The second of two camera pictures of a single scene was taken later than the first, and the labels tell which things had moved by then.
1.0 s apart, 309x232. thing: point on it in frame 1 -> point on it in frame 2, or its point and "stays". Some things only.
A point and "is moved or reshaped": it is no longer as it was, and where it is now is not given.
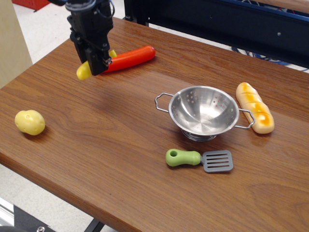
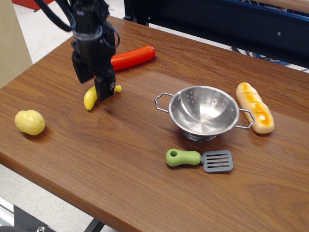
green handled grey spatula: (216, 161) stays
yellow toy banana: (84, 71) is moved or reshaped
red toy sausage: (131, 58) stays
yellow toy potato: (30, 122) stays
